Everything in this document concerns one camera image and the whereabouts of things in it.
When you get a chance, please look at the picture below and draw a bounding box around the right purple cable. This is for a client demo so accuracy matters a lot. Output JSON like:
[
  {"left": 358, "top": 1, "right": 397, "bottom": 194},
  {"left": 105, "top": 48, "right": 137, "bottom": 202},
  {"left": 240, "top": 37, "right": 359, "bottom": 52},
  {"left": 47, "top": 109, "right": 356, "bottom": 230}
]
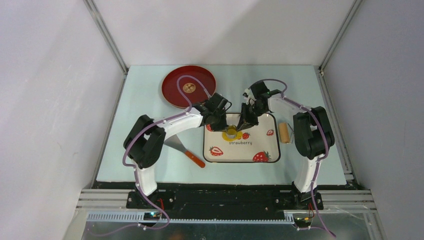
[{"left": 250, "top": 78, "right": 330, "bottom": 239}]

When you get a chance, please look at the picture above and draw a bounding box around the small clear glass cup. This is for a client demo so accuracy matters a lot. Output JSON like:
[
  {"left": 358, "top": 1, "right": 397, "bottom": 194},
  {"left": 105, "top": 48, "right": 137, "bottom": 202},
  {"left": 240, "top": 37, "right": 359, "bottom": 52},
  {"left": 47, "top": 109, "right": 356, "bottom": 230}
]
[{"left": 225, "top": 125, "right": 238, "bottom": 139}]

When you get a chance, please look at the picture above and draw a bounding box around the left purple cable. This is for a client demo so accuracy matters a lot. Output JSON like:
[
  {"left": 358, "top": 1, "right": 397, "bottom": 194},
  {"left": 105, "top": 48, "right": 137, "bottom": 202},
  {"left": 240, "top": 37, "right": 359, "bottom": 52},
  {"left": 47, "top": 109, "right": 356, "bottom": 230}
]
[{"left": 122, "top": 75, "right": 213, "bottom": 200}]

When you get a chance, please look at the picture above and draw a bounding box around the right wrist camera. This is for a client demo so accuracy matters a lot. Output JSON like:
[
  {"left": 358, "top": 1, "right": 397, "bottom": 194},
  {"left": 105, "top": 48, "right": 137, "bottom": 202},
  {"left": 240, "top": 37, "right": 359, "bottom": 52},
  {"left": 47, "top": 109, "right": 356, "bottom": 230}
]
[{"left": 242, "top": 88, "right": 253, "bottom": 102}]

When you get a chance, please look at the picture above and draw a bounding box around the grey slotted cable duct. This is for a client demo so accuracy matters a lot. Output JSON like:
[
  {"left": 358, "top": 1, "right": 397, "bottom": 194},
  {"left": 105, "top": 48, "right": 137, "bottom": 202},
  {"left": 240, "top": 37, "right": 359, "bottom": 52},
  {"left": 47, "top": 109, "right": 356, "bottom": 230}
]
[{"left": 86, "top": 211, "right": 295, "bottom": 225}]

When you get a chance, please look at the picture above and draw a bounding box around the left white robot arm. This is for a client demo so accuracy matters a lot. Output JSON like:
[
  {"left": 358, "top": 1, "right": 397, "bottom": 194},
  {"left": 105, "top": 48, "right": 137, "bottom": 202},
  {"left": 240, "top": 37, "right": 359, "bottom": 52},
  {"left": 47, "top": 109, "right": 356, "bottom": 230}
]
[{"left": 122, "top": 93, "right": 231, "bottom": 208}]

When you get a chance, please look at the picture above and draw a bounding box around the orange handled spatula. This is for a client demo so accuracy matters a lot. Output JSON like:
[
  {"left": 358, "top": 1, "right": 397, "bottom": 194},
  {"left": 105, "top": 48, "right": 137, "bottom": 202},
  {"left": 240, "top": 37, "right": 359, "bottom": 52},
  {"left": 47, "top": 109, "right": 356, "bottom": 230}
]
[{"left": 164, "top": 134, "right": 206, "bottom": 168}]

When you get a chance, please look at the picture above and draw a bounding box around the yellow dough piece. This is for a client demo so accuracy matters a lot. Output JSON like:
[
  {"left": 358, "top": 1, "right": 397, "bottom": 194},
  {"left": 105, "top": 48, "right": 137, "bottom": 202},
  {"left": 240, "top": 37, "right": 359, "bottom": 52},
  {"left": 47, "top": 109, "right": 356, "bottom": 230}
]
[{"left": 222, "top": 128, "right": 243, "bottom": 142}]

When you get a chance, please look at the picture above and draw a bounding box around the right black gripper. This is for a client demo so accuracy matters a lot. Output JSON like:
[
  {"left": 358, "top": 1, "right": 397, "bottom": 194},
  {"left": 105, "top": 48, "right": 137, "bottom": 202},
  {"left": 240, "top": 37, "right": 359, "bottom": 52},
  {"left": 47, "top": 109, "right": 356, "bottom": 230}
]
[{"left": 236, "top": 102, "right": 267, "bottom": 132}]

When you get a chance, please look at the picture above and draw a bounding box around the round red plate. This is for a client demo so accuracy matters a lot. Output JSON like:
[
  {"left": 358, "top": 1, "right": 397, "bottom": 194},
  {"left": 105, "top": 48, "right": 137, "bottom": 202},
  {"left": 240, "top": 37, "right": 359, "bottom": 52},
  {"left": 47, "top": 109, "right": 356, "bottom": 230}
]
[{"left": 161, "top": 65, "right": 217, "bottom": 109}]

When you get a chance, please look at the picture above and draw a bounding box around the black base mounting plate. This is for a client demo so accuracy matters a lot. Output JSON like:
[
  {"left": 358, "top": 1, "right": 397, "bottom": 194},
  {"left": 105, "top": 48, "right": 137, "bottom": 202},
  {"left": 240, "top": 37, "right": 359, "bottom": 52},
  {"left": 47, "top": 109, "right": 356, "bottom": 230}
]
[{"left": 126, "top": 183, "right": 324, "bottom": 220}]

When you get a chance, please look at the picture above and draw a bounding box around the strawberry print tray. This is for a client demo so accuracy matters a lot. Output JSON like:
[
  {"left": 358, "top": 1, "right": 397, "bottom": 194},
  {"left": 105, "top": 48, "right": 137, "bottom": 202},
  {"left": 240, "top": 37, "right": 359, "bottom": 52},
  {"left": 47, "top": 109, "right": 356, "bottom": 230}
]
[{"left": 203, "top": 113, "right": 281, "bottom": 163}]

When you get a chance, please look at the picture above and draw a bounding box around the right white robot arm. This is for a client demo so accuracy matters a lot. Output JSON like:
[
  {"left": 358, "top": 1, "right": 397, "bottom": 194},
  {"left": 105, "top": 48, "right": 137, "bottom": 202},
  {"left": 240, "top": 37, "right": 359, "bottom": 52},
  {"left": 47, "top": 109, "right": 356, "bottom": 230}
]
[{"left": 236, "top": 79, "right": 335, "bottom": 209}]

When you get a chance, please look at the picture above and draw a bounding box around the purple cable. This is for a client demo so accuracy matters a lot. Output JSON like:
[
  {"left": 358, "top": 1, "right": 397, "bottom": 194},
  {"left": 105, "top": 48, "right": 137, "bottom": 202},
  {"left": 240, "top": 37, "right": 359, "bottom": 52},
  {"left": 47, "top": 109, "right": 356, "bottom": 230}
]
[
  {"left": 250, "top": 78, "right": 330, "bottom": 239},
  {"left": 122, "top": 75, "right": 213, "bottom": 200}
]

